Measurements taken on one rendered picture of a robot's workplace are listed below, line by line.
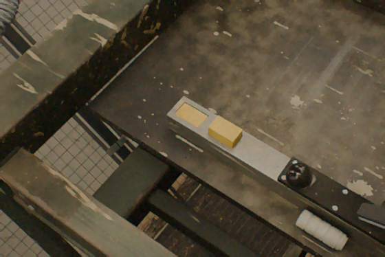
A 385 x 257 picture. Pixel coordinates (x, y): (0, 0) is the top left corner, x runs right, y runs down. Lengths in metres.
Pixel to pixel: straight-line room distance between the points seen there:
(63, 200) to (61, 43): 0.28
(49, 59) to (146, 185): 0.27
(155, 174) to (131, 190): 0.05
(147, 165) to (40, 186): 0.19
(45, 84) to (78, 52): 0.08
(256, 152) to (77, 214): 0.30
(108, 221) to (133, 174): 0.15
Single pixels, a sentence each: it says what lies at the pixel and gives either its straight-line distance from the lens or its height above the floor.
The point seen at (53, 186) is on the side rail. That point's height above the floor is 1.69.
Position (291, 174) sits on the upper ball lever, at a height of 1.52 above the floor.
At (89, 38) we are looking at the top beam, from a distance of 0.94.
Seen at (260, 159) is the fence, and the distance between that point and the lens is 0.85.
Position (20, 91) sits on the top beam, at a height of 1.83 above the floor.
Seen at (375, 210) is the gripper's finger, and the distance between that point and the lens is 0.72.
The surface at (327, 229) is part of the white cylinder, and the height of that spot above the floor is 1.38.
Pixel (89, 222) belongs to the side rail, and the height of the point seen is 1.63.
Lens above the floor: 1.83
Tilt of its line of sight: 18 degrees down
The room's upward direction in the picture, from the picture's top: 41 degrees counter-clockwise
